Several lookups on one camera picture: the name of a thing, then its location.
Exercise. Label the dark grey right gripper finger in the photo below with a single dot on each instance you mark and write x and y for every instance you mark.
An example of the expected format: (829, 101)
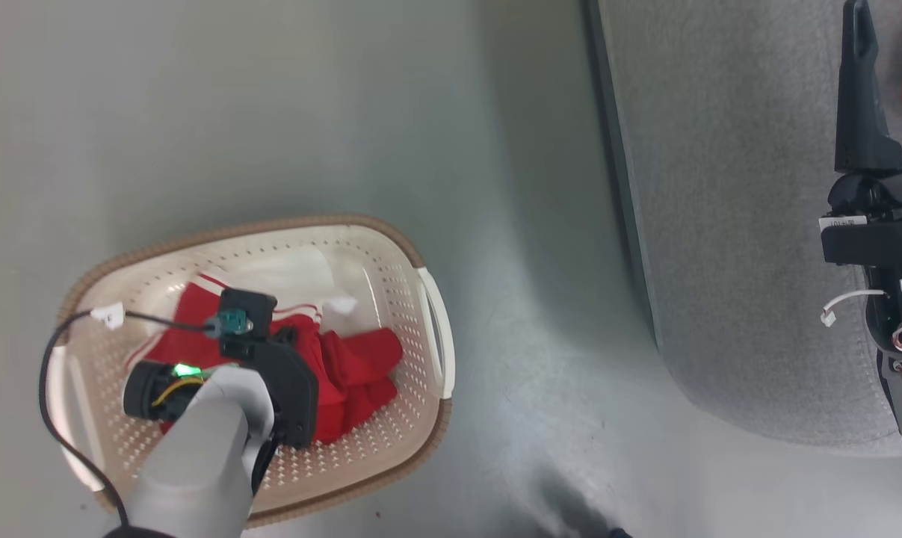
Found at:
(862, 112)

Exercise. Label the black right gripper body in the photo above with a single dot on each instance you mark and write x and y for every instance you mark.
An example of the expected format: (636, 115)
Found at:
(888, 239)

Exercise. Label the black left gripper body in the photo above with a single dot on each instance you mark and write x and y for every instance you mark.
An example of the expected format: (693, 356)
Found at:
(294, 396)

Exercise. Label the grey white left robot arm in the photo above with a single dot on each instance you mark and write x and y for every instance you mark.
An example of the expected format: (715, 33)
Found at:
(196, 463)

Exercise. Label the grey fabric sofa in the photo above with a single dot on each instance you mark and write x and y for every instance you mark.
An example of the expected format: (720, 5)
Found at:
(734, 224)

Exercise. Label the red garment with thin stripes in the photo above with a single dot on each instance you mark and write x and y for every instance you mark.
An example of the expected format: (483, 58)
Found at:
(357, 373)

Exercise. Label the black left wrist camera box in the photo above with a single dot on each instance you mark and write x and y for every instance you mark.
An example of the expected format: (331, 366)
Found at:
(245, 310)

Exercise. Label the cream perforated laundry basket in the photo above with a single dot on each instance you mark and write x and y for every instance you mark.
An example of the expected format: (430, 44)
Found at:
(402, 299)

